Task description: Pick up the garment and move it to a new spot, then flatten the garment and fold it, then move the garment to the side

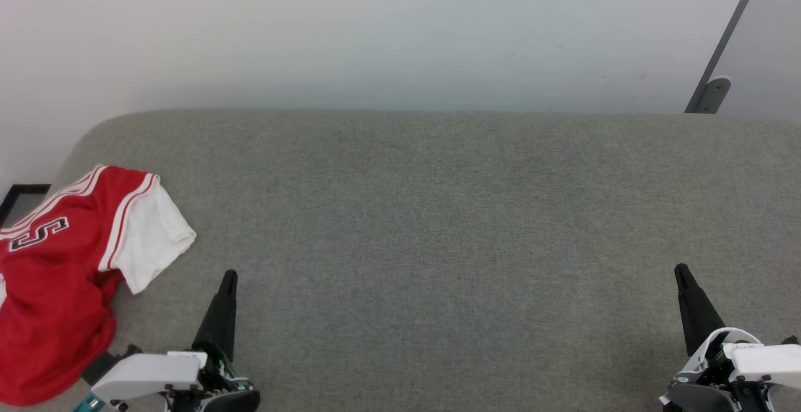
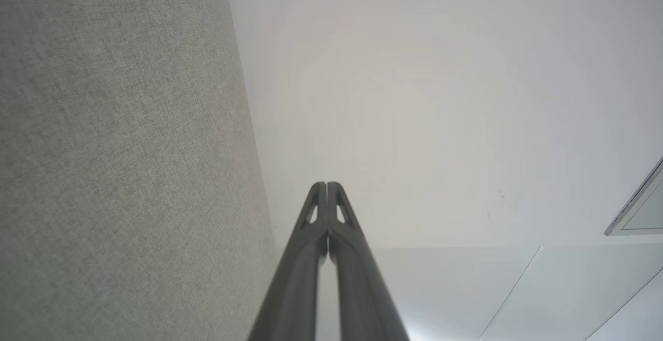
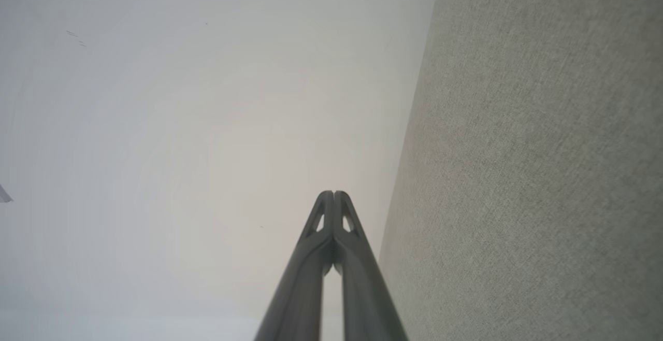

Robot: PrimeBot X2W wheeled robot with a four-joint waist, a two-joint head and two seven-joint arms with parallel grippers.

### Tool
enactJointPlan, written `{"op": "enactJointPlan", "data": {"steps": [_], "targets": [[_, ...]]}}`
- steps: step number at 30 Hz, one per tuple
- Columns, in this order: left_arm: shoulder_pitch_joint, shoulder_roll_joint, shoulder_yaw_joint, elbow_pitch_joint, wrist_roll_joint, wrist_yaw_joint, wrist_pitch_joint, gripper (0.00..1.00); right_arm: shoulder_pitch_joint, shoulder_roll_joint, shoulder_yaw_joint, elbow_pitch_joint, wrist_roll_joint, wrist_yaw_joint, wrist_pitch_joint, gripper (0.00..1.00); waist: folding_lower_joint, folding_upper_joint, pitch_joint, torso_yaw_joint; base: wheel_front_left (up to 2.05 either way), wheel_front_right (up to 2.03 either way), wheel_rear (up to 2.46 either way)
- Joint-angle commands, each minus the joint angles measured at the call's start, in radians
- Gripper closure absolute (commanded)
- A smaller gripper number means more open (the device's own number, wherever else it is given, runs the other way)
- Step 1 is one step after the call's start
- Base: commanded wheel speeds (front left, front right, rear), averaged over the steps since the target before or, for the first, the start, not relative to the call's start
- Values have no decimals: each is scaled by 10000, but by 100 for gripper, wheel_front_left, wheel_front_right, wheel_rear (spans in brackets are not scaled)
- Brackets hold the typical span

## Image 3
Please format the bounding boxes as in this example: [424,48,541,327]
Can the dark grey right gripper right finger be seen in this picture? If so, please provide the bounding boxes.
[334,191,409,341]

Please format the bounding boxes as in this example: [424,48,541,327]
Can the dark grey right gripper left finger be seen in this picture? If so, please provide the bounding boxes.
[254,191,335,341]

